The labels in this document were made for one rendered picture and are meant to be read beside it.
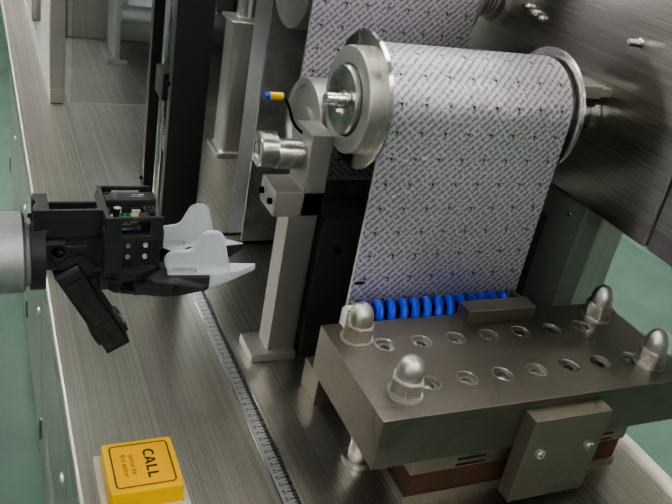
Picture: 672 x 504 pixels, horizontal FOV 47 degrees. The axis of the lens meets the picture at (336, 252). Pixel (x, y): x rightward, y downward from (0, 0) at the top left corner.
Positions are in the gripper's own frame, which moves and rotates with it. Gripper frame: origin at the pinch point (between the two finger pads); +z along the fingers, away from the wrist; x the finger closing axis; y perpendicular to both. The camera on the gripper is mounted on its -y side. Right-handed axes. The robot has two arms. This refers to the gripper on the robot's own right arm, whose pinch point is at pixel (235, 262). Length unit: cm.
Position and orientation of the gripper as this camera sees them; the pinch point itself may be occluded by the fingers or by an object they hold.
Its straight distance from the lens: 81.1
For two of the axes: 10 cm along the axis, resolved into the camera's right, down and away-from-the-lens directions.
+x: -3.8, -4.9, 7.9
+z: 9.1, -0.4, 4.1
